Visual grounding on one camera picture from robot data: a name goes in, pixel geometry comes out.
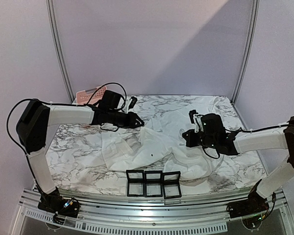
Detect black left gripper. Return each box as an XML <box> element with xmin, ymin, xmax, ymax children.
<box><xmin>107</xmin><ymin>109</ymin><xmax>145</xmax><ymax>129</ymax></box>

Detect white button shirt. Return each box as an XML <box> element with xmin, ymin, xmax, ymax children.
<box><xmin>100</xmin><ymin>95</ymin><xmax>236</xmax><ymax>181</ymax></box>

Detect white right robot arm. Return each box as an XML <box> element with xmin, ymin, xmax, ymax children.
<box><xmin>182</xmin><ymin>110</ymin><xmax>294</xmax><ymax>221</ymax></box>

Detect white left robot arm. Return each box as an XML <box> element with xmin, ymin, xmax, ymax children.
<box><xmin>16</xmin><ymin>90</ymin><xmax>145</xmax><ymax>219</ymax></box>

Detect pink plastic basket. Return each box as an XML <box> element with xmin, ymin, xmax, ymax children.
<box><xmin>76</xmin><ymin>86</ymin><xmax>107</xmax><ymax>105</ymax></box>

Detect right black display case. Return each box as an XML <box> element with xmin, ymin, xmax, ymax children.
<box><xmin>161</xmin><ymin>171</ymin><xmax>182</xmax><ymax>200</ymax></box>

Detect black display case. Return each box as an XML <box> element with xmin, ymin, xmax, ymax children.
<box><xmin>126</xmin><ymin>170</ymin><xmax>146</xmax><ymax>197</ymax></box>
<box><xmin>143</xmin><ymin>170</ymin><xmax>163</xmax><ymax>198</ymax></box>
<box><xmin>161</xmin><ymin>171</ymin><xmax>182</xmax><ymax>200</ymax></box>

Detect left black display case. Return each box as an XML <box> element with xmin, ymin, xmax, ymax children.
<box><xmin>126</xmin><ymin>170</ymin><xmax>146</xmax><ymax>197</ymax></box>

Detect middle black display case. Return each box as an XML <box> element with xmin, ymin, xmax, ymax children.
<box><xmin>143</xmin><ymin>170</ymin><xmax>163</xmax><ymax>198</ymax></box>

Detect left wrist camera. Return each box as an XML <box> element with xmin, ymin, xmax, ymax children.
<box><xmin>123</xmin><ymin>96</ymin><xmax>137</xmax><ymax>113</ymax></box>

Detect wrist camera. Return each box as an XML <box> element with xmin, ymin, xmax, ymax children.
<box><xmin>123</xmin><ymin>96</ymin><xmax>137</xmax><ymax>113</ymax></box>
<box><xmin>189</xmin><ymin>110</ymin><xmax>203</xmax><ymax>133</ymax></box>

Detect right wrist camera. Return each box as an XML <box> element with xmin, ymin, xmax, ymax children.
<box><xmin>189</xmin><ymin>110</ymin><xmax>203</xmax><ymax>133</ymax></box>

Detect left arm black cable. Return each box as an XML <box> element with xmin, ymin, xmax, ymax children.
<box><xmin>6</xmin><ymin>82</ymin><xmax>128</xmax><ymax>189</ymax></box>

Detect aluminium front rail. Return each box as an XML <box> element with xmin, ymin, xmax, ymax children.
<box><xmin>12</xmin><ymin>189</ymin><xmax>294</xmax><ymax>235</ymax></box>

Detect left aluminium frame post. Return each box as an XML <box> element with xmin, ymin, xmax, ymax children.
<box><xmin>46</xmin><ymin>0</ymin><xmax>75</xmax><ymax>102</ymax></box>

